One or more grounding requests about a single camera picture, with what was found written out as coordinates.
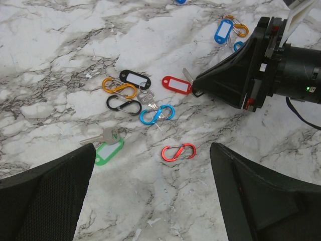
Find orange carabiner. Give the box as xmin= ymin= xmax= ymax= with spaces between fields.
xmin=221 ymin=15 xmax=249 ymax=38
xmin=102 ymin=77 xmax=137 ymax=99

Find red carabiner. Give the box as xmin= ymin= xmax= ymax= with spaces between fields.
xmin=161 ymin=143 xmax=197 ymax=162

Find light blue carabiner middle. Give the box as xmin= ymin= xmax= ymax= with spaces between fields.
xmin=139 ymin=104 xmax=175 ymax=125

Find orange carabiner near black tag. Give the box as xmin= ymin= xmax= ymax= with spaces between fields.
xmin=102 ymin=77 xmax=137 ymax=99

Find blue key tag with key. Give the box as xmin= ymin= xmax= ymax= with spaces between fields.
xmin=214 ymin=19 xmax=233 ymax=44

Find orange carabiner front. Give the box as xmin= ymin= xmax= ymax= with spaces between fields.
xmin=221 ymin=15 xmax=249 ymax=38

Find black key tag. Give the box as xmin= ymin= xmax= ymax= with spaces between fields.
xmin=119 ymin=69 xmax=166 ymax=118

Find green key tag with key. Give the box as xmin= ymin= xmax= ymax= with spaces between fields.
xmin=80 ymin=127 xmax=127 ymax=166

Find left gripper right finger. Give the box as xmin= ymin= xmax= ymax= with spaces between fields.
xmin=210 ymin=143 xmax=320 ymax=240

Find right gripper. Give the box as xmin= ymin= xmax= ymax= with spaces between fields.
xmin=193 ymin=17 xmax=320 ymax=111

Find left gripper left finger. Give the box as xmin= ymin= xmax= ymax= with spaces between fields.
xmin=1 ymin=144 xmax=96 ymax=240

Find red key tag with key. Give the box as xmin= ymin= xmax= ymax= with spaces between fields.
xmin=162 ymin=68 xmax=204 ymax=98

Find blue carabiner front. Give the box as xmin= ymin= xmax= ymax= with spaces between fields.
xmin=233 ymin=41 xmax=244 ymax=52

